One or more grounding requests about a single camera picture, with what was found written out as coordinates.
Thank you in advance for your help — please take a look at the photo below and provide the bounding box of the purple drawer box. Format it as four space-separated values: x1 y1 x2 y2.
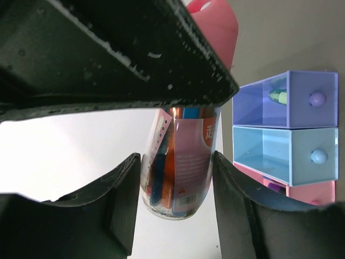
232 70 339 129

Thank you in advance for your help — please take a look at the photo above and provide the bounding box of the black marker purple cap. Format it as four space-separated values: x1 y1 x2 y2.
267 182 286 195

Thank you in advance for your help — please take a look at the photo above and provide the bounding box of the colourful tube pink cap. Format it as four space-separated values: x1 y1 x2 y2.
141 1 238 220

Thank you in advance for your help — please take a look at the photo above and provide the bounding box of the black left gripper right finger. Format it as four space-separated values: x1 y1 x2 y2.
213 152 344 259

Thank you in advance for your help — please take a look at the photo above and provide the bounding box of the pink drawer box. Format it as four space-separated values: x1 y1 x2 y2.
233 162 336 206

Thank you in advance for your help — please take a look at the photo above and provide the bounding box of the light blue drawer box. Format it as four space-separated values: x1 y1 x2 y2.
232 126 339 186

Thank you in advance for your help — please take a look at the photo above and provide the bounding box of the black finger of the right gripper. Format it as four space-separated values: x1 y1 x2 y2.
1 1 239 121

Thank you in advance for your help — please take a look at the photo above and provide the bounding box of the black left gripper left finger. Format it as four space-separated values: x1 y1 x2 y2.
1 153 141 258

